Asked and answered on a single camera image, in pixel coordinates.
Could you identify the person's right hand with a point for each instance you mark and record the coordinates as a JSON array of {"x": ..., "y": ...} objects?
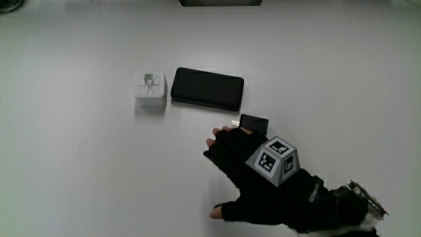
[{"x": 263, "y": 197}]

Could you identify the white cube charger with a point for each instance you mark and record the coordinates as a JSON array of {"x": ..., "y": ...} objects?
[{"x": 150, "y": 89}]

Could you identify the person's right forearm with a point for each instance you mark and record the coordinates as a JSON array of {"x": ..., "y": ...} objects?
[{"x": 348, "y": 207}]

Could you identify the small black usb adapter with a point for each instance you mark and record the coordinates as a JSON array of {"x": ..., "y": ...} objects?
[{"x": 254, "y": 124}]

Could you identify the black smartphone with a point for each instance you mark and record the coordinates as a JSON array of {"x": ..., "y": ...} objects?
[{"x": 208, "y": 88}]

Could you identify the dark monitor base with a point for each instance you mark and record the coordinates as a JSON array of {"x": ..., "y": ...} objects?
[{"x": 220, "y": 2}]

